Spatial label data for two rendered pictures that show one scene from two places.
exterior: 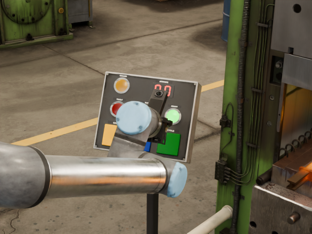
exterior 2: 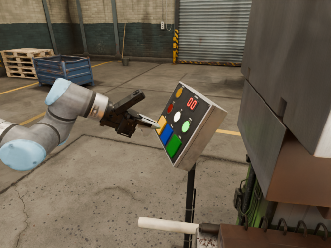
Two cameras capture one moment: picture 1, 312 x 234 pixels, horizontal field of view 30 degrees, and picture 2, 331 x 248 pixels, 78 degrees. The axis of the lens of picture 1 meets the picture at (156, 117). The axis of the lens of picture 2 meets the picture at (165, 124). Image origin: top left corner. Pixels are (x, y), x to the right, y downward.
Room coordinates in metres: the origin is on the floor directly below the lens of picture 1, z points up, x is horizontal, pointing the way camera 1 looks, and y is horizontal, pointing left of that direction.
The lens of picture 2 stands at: (1.37, -0.62, 1.46)
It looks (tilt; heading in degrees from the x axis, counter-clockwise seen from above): 26 degrees down; 57
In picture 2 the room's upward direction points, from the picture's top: straight up
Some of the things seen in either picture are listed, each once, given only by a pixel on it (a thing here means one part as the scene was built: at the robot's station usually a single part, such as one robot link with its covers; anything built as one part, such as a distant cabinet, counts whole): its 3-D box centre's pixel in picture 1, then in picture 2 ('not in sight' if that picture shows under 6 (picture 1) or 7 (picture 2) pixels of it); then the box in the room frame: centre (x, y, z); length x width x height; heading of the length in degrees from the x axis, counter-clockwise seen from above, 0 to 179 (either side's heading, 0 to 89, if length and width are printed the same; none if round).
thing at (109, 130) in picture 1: (113, 135); (161, 125); (1.84, 0.15, 1.01); 0.07 x 0.05 x 0.07; 74
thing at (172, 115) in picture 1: (172, 116); (185, 126); (1.82, -0.06, 1.09); 0.05 x 0.03 x 0.04; 49
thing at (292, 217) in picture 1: (293, 218); not in sight; (1.54, -0.44, 0.87); 0.04 x 0.03 x 0.03; 139
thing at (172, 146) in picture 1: (168, 143); (174, 146); (1.78, -0.05, 1.01); 0.07 x 0.05 x 0.07; 74
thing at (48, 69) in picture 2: not in sight; (63, 71); (2.03, 5.18, 0.36); 1.20 x 0.80 x 0.72; 117
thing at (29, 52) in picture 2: not in sight; (30, 62); (1.38, 7.08, 0.37); 1.26 x 0.88 x 0.74; 129
